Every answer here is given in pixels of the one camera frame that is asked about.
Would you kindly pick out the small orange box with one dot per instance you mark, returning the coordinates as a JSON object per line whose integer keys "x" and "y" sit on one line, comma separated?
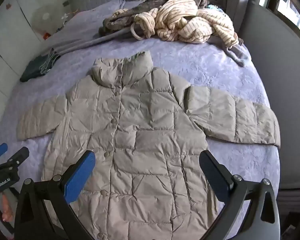
{"x": 46, "y": 35}

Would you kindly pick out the dark green folded garment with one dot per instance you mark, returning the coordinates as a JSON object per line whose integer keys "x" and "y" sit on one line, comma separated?
{"x": 32, "y": 70}

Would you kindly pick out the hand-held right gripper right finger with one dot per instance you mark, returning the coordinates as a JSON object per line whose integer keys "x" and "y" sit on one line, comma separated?
{"x": 215, "y": 177}

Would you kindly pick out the cream striped robe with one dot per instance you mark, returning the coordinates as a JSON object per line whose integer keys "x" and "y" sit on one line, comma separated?
{"x": 185, "y": 27}

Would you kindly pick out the grey fleece blanket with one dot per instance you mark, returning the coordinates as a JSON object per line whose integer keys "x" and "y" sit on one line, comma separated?
{"x": 90, "y": 41}

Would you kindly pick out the white standing fan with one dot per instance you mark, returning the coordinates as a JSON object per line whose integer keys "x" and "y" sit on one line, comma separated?
{"x": 43, "y": 17}

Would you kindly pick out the white wardrobe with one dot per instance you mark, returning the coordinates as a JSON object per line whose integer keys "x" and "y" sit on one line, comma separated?
{"x": 5, "y": 42}

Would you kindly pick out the person's left hand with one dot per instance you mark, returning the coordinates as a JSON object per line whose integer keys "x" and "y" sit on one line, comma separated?
{"x": 6, "y": 208}

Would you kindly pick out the teal cloth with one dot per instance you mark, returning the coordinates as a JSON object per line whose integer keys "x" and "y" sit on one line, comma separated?
{"x": 211, "y": 7}

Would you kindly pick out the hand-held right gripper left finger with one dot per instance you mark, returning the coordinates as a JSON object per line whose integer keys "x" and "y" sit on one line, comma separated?
{"x": 80, "y": 177}

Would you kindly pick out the lavender embossed bedspread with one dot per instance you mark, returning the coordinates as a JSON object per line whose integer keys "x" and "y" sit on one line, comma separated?
{"x": 202, "y": 62}

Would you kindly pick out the window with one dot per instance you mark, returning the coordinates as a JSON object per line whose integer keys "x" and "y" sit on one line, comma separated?
{"x": 290, "y": 12}

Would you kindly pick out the beige puffer jacket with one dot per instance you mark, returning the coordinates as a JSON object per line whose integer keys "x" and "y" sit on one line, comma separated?
{"x": 145, "y": 135}

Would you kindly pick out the brown fleece garment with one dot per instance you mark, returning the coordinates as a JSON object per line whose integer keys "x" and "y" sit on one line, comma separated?
{"x": 122, "y": 21}

